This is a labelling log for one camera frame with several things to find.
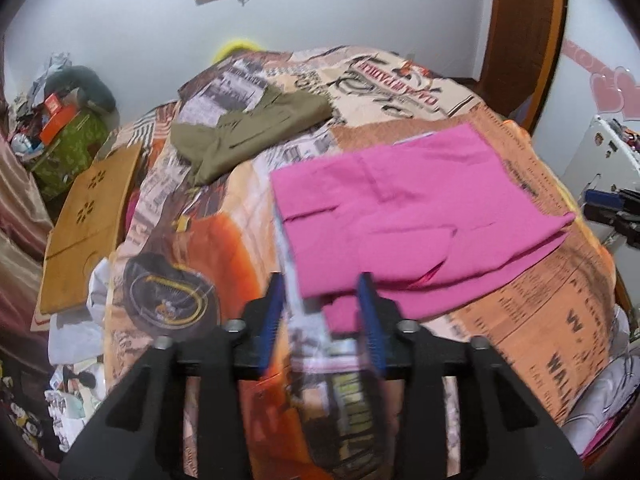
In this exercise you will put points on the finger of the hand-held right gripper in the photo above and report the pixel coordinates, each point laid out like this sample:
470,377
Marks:
602,212
602,195

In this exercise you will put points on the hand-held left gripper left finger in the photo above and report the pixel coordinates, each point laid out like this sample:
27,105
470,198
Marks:
273,320

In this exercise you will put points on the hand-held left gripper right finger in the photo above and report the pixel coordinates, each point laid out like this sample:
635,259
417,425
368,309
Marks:
371,320

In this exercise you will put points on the pink pants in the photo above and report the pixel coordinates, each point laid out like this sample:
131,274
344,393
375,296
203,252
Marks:
400,210

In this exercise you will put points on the olive green pants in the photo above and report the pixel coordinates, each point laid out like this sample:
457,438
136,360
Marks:
240,130

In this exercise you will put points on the white cabinet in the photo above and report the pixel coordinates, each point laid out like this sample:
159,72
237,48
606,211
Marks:
600,152

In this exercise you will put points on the newspaper printed blanket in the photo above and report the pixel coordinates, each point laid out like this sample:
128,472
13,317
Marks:
525,285

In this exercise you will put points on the white crumpled bedsheet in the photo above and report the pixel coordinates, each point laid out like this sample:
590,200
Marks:
600,390

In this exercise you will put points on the white plastic sheet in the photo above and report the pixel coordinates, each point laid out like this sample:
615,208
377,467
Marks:
80,335

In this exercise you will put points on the wooden lap board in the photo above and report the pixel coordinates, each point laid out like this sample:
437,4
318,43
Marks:
85,220

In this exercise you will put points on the green patterned box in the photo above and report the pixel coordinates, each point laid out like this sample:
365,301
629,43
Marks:
75,152

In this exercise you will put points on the cartoon printed dark cloth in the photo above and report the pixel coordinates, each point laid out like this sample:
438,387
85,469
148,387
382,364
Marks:
30,420

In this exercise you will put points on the striped brown curtain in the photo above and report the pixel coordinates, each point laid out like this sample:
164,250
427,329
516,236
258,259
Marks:
20,230

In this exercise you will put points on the long orange box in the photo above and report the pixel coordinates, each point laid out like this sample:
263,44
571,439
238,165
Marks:
57,125

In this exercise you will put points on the small red box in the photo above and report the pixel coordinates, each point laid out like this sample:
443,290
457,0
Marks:
52,106

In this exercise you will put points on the white crumpled plastic bag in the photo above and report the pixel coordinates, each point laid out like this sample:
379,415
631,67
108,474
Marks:
52,70

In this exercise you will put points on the pink heart wall sticker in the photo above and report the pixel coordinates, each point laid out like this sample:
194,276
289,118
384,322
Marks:
615,91

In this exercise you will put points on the brown wooden door frame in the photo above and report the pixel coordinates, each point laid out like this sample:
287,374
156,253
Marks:
525,25

